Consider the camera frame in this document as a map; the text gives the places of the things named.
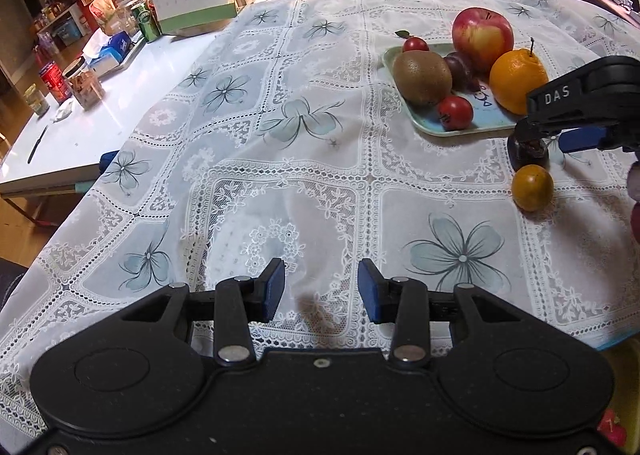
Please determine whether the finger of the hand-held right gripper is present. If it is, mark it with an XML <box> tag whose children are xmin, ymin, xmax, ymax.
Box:
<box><xmin>559</xmin><ymin>125</ymin><xmax>640</xmax><ymax>153</ymax></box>
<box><xmin>515</xmin><ymin>117</ymin><xmax>566</xmax><ymax>146</ymax></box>

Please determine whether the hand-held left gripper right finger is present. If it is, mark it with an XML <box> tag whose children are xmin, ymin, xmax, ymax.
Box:
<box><xmin>358</xmin><ymin>259</ymin><xmax>521</xmax><ymax>368</ymax></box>

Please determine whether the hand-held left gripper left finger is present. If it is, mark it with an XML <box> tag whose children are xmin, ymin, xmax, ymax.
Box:
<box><xmin>120</xmin><ymin>258</ymin><xmax>286</xmax><ymax>366</ymax></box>

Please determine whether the dark wrinkled fruit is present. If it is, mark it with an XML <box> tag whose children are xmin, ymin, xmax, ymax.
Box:
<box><xmin>507</xmin><ymin>134</ymin><xmax>550</xmax><ymax>170</ymax></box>

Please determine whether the gold metal tin tray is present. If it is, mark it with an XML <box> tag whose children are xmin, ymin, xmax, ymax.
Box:
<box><xmin>597</xmin><ymin>337</ymin><xmax>640</xmax><ymax>451</ymax></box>

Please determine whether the orange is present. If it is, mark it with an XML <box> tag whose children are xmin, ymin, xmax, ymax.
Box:
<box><xmin>489</xmin><ymin>37</ymin><xmax>549</xmax><ymax>116</ymax></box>

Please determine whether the yellow cherry tomato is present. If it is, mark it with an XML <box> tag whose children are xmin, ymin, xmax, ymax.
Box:
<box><xmin>511</xmin><ymin>164</ymin><xmax>555</xmax><ymax>212</ymax></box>

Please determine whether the red cherry tomato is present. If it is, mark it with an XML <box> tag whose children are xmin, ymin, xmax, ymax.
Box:
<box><xmin>437</xmin><ymin>95</ymin><xmax>474</xmax><ymax>130</ymax></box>

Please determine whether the dark purple plum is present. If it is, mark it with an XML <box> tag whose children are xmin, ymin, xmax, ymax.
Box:
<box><xmin>444</xmin><ymin>52</ymin><xmax>482</xmax><ymax>92</ymax></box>

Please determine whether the red apple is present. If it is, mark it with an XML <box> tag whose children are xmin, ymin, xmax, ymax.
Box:
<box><xmin>452</xmin><ymin>8</ymin><xmax>515</xmax><ymax>74</ymax></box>

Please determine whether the pale green rectangular plate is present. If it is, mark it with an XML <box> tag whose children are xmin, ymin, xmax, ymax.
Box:
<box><xmin>382</xmin><ymin>42</ymin><xmax>531</xmax><ymax>137</ymax></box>

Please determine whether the white lace floral tablecloth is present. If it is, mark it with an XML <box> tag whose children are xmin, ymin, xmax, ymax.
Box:
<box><xmin>0</xmin><ymin>0</ymin><xmax>640</xmax><ymax>436</ymax></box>

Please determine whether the brown kiwi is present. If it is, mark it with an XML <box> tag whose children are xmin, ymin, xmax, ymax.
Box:
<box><xmin>393</xmin><ymin>50</ymin><xmax>453</xmax><ymax>106</ymax></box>

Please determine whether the small red cherry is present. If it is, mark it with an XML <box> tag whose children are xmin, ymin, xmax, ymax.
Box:
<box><xmin>395</xmin><ymin>31</ymin><xmax>431</xmax><ymax>54</ymax></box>

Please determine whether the black pen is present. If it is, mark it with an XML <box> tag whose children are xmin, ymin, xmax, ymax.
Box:
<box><xmin>27</xmin><ymin>125</ymin><xmax>48</xmax><ymax>164</ymax></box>

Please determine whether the clear snack jar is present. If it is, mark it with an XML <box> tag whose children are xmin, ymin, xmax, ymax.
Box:
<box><xmin>64</xmin><ymin>57</ymin><xmax>106</xmax><ymax>110</ymax></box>

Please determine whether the blue tissue box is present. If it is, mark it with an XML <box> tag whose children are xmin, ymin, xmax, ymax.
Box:
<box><xmin>82</xmin><ymin>32</ymin><xmax>133</xmax><ymax>76</ymax></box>

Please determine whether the green drink can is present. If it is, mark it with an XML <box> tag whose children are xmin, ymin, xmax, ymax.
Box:
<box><xmin>138</xmin><ymin>10</ymin><xmax>161</xmax><ymax>43</ymax></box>

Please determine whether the red drink can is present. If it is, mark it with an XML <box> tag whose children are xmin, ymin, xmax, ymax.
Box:
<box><xmin>39</xmin><ymin>61</ymin><xmax>71</xmax><ymax>106</ymax></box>

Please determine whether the small pale jar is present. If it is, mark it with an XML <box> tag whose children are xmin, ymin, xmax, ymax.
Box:
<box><xmin>24</xmin><ymin>85</ymin><xmax>51</xmax><ymax>116</ymax></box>

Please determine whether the clear glass jar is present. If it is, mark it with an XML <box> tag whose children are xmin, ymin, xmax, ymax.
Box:
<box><xmin>117</xmin><ymin>0</ymin><xmax>151</xmax><ymax>36</ymax></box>

